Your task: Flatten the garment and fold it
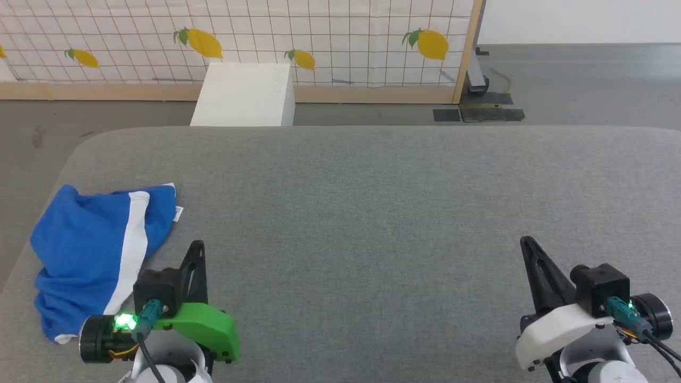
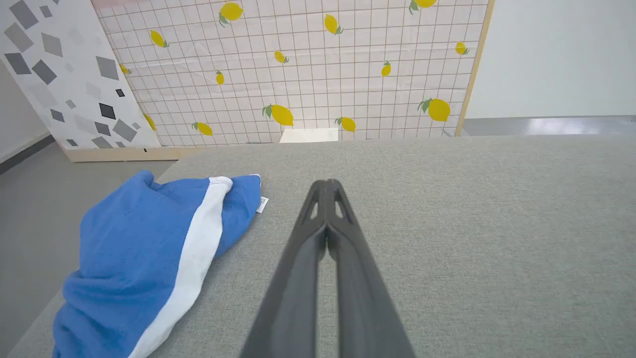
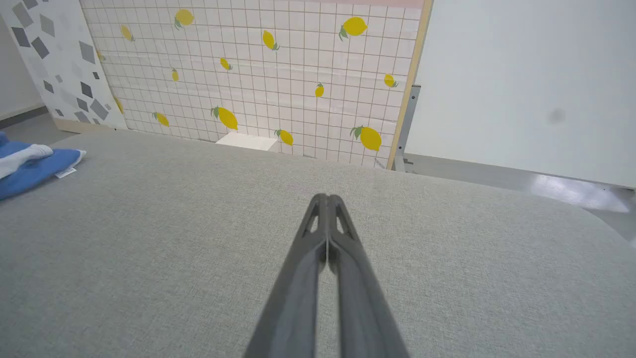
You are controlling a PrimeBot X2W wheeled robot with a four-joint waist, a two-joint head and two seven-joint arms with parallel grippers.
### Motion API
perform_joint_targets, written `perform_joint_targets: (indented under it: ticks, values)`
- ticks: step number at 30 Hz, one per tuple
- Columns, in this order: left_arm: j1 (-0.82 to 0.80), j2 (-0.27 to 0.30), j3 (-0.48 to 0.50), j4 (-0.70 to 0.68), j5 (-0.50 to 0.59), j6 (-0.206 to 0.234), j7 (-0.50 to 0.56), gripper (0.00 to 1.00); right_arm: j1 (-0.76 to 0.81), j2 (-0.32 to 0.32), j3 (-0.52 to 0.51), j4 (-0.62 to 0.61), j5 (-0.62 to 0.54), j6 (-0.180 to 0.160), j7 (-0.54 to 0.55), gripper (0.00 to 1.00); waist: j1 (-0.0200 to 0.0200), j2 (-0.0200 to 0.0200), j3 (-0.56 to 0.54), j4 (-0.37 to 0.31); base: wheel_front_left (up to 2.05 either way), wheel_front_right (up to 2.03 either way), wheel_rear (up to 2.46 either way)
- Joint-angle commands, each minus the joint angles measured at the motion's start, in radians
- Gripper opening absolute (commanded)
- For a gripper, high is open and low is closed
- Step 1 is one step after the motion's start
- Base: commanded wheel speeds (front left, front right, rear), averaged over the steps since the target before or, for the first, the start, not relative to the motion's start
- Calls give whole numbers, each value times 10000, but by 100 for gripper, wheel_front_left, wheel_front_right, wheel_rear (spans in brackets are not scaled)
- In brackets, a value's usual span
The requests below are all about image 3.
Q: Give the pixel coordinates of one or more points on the lemon print tile panel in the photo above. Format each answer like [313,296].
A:
[248,74]

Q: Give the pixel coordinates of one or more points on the small white box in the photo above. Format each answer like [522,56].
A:
[247,141]

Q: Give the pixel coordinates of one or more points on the grey metal bracket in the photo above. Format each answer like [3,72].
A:
[405,129]

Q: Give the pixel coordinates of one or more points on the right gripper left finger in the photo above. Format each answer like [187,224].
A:
[293,298]

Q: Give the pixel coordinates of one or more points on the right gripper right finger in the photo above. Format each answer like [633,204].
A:
[362,308]

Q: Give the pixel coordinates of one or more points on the white panel with grey shapes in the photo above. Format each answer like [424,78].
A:
[54,54]

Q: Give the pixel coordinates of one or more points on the blue shorts with white stripes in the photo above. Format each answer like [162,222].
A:
[30,174]

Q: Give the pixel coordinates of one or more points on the grey fabric sofa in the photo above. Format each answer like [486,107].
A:
[149,248]

